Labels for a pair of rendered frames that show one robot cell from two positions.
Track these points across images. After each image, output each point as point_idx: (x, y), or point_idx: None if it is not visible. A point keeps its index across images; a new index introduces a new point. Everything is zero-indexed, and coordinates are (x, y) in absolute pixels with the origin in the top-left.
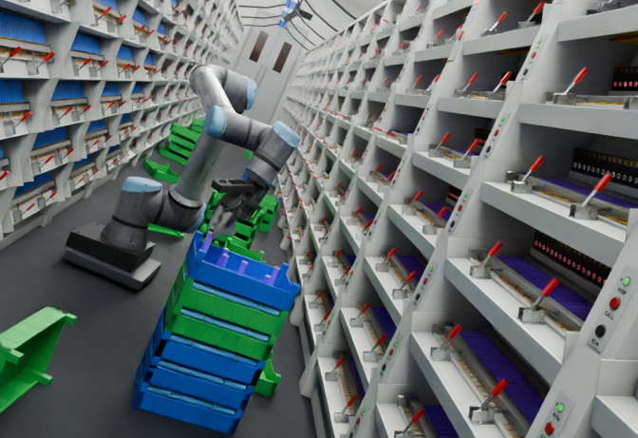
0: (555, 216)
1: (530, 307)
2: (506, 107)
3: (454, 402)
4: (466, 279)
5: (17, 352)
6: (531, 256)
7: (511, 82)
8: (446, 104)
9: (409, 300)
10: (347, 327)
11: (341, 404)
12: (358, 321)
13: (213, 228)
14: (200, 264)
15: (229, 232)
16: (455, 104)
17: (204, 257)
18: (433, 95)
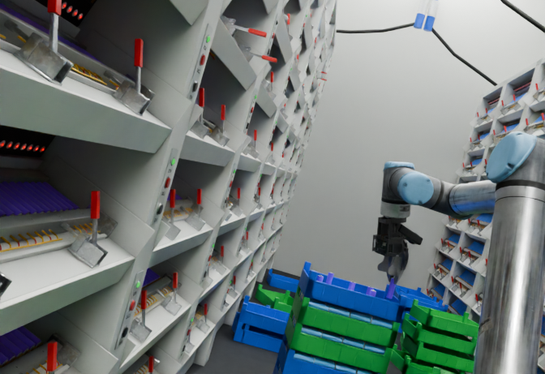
0: (285, 122)
1: (272, 157)
2: (292, 59)
3: (259, 211)
4: (267, 165)
5: (437, 368)
6: None
7: (298, 40)
8: (280, 25)
9: (251, 203)
10: (210, 289)
11: (191, 333)
12: (206, 276)
13: (395, 276)
14: (384, 294)
15: (382, 268)
16: (281, 32)
17: (384, 315)
18: (280, 1)
